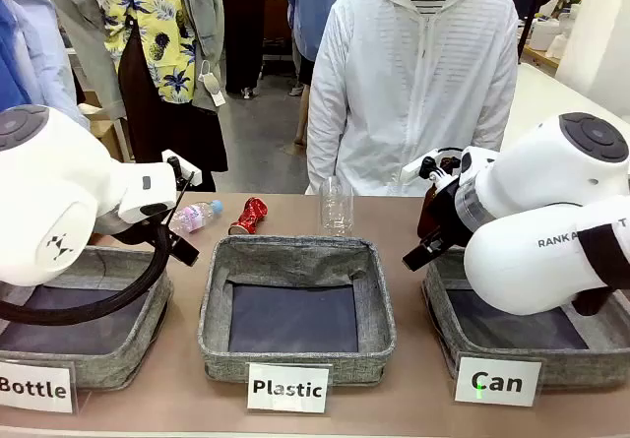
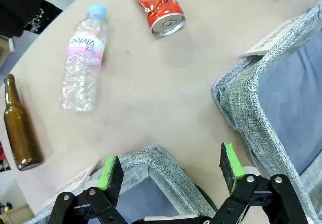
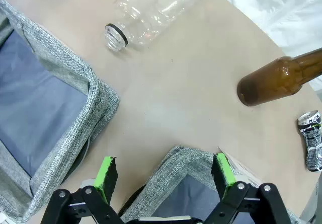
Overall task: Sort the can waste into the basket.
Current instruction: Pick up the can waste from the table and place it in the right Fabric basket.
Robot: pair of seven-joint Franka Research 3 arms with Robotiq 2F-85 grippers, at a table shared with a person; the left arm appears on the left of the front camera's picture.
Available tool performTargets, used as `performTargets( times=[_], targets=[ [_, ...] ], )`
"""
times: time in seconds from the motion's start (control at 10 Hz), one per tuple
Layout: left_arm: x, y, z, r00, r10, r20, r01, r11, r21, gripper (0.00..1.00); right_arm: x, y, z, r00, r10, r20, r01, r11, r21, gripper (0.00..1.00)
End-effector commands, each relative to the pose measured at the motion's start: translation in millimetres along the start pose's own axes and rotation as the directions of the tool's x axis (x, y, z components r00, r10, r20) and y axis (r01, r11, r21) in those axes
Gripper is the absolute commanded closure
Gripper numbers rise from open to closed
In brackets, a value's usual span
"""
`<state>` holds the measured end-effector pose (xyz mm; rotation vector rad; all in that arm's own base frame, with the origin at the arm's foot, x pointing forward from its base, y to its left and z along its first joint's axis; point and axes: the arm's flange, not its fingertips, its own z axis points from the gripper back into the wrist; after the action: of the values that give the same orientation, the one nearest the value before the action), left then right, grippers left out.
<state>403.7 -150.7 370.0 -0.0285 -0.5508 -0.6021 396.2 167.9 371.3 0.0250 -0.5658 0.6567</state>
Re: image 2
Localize white Bottle label card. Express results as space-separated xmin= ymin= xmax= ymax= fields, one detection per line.
xmin=51 ymin=160 xmax=101 ymax=199

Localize black printed garment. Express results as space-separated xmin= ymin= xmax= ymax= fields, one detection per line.
xmin=0 ymin=0 xmax=63 ymax=37

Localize crushed red soda can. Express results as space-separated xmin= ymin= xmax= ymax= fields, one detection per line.
xmin=126 ymin=0 xmax=186 ymax=37

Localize white Plastic label card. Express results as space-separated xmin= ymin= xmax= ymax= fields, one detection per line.
xmin=238 ymin=14 xmax=306 ymax=58

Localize cardboard box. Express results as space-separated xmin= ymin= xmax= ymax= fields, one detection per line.
xmin=0 ymin=205 xmax=35 ymax=224

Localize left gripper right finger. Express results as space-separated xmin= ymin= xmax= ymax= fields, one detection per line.
xmin=212 ymin=142 xmax=306 ymax=224

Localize brown glass bottle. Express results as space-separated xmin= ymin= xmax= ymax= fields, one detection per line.
xmin=3 ymin=74 xmax=44 ymax=171

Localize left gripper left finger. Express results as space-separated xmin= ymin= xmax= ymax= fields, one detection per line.
xmin=47 ymin=155 xmax=129 ymax=224

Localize grey fabric Plastic basket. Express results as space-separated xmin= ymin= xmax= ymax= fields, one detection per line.
xmin=211 ymin=0 xmax=322 ymax=224

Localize small pink-label plastic bottle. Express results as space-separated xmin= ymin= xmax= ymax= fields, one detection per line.
xmin=60 ymin=4 xmax=108 ymax=113

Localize grey fabric Bottle basket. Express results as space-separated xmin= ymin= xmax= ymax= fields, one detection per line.
xmin=32 ymin=145 xmax=219 ymax=224

